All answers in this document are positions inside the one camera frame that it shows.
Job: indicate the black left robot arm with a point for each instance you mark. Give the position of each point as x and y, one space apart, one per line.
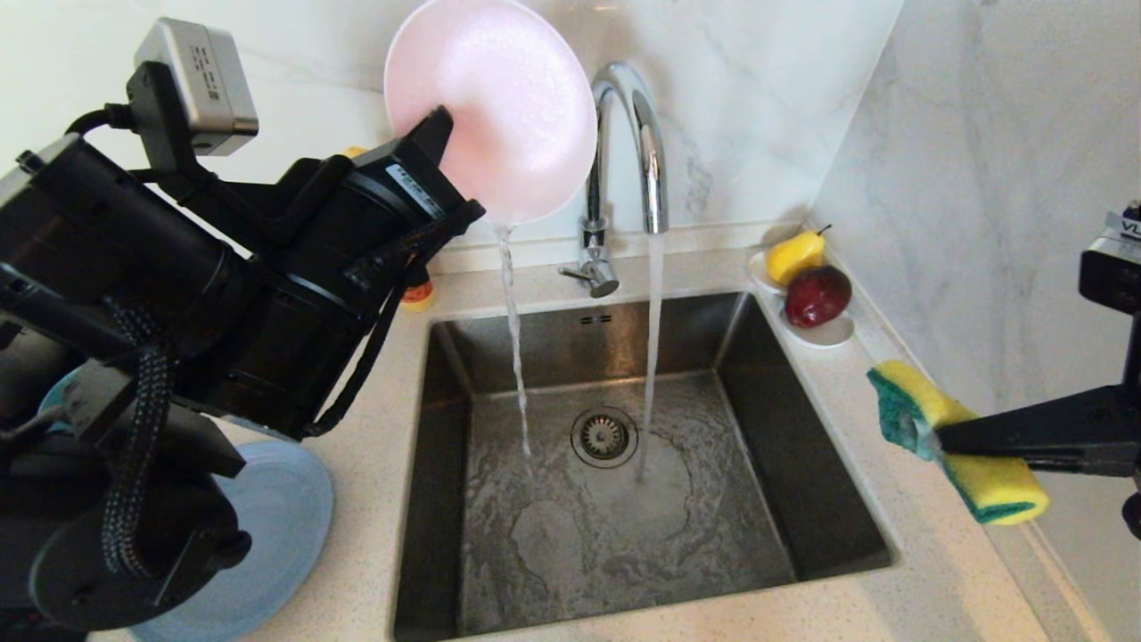
107 294

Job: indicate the metal sink drain strainer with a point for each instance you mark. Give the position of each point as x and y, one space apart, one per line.
603 437

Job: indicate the chrome faucet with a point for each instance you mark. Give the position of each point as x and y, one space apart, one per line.
646 160

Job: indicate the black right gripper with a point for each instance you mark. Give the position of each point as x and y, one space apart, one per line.
1136 357

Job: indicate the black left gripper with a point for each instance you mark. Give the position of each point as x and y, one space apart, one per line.
374 232

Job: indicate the teal bowl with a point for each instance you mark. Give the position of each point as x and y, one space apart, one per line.
55 392

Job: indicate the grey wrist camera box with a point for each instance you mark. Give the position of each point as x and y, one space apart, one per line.
1114 263
201 85

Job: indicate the blue round plate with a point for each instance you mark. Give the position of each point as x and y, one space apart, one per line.
267 535

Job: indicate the yellow pear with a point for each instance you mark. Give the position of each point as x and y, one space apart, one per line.
793 257

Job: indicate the red apple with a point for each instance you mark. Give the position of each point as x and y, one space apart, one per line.
816 296

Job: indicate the yellow green sponge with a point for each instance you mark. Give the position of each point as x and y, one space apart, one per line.
989 490

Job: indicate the orange dish soap bottle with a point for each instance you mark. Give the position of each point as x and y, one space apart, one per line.
417 294

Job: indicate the running water stream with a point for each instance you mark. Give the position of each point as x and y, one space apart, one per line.
653 312

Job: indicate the white fruit dish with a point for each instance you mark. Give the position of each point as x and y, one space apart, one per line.
824 335

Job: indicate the stainless steel sink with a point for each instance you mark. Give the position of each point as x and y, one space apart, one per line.
624 553

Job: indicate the pink bowl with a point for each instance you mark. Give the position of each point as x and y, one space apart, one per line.
499 107

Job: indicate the thin poured water stream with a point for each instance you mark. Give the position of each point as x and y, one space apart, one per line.
514 339

